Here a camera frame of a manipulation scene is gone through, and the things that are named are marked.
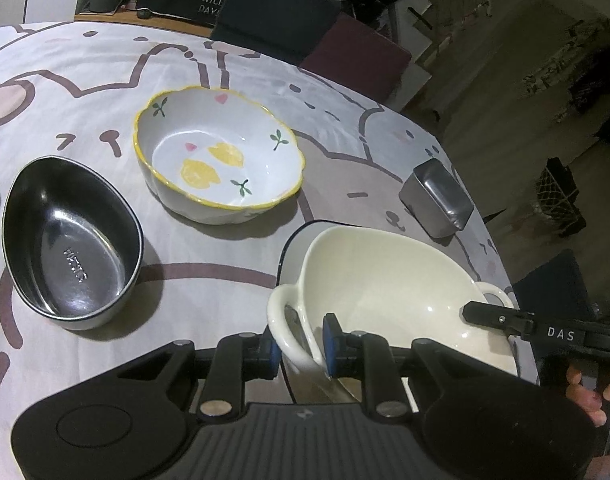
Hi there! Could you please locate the maroon chair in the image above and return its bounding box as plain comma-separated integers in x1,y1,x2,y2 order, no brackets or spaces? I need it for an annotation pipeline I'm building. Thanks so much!
299,13,412,104

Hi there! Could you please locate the square stainless steel dish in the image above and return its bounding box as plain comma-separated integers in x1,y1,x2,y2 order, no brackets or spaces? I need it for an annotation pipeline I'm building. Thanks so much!
398,158,474,238

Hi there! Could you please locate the cream two-handled ceramic bowl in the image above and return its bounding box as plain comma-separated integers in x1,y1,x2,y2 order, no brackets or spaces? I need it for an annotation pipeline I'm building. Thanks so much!
267,226,518,403

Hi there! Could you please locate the white lemon pattern bowl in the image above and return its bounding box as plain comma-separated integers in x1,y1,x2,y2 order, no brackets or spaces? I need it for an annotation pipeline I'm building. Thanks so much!
132,86,306,226

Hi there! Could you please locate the navy blue chair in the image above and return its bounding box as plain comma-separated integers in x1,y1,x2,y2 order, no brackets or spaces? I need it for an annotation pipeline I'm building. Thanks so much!
210,0,341,65

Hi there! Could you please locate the right human hand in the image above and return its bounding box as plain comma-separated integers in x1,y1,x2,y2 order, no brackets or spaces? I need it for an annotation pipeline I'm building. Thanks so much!
565,365,610,427

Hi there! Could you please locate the cartoon bear tablecloth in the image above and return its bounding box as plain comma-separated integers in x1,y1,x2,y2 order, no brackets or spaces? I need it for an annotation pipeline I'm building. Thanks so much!
0,20,539,480

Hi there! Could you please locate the black oval metal bowl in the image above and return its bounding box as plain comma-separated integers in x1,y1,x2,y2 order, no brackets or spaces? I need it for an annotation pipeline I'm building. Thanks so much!
1,156,144,332

